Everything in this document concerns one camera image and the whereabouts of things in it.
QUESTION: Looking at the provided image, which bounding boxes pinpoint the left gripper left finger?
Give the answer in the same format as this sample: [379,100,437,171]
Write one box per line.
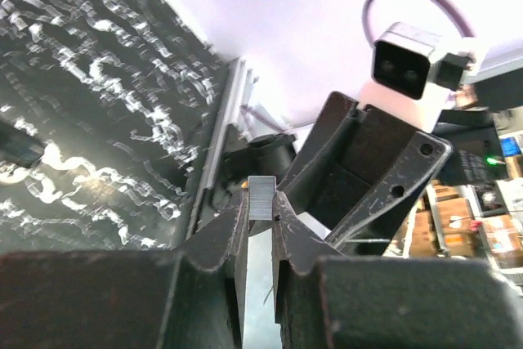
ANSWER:
[1,191,248,348]

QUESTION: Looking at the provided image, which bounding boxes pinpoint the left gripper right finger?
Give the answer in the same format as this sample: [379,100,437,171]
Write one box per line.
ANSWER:
[272,192,522,348]

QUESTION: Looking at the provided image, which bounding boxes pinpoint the silver staple strip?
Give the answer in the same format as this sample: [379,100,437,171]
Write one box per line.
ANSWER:
[248,176,276,221]

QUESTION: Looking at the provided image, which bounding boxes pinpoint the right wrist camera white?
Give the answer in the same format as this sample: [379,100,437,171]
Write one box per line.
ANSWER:
[358,22,488,132]

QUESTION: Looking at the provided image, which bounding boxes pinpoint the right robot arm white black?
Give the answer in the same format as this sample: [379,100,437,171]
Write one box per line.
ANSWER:
[279,92,507,255]

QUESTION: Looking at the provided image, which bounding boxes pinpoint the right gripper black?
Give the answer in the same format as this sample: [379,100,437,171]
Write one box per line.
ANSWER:
[281,92,452,251]

